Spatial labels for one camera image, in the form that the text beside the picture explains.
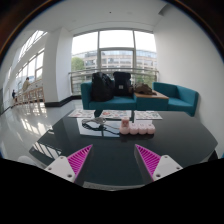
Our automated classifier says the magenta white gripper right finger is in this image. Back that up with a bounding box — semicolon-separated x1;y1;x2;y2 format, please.
134;145;182;182

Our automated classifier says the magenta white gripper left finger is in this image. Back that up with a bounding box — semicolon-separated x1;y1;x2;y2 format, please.
45;145;92;182

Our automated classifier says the pink charger plug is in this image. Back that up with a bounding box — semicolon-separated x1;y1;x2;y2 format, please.
121;117;130;128

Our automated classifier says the right floor mat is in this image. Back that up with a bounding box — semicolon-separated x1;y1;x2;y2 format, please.
134;111;162;120

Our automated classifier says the floor mat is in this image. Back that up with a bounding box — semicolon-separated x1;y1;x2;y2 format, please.
100;110;131;119
134;111;162;120
69;109;94;118

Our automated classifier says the left floor mat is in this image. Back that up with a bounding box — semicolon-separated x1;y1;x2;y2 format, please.
69;109;94;118

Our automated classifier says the middle floor mat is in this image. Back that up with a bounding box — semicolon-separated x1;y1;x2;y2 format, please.
100;110;131;119

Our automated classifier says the wooden sofa side table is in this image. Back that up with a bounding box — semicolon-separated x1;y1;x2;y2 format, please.
134;91;169;100

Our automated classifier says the teal sofa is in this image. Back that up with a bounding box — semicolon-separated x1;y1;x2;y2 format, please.
81;82;199;116

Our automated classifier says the brown bag on sofa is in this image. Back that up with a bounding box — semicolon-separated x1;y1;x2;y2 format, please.
134;83;155;95

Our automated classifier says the black backpack right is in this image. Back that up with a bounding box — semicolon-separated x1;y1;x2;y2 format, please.
113;71;132;96

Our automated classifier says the black backpack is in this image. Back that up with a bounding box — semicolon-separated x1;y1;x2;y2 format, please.
91;72;113;102
113;71;132;96

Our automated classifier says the black backpack left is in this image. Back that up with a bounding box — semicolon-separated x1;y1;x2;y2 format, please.
91;72;113;102

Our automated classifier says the person at railing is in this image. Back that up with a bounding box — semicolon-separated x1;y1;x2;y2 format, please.
22;77;30;93

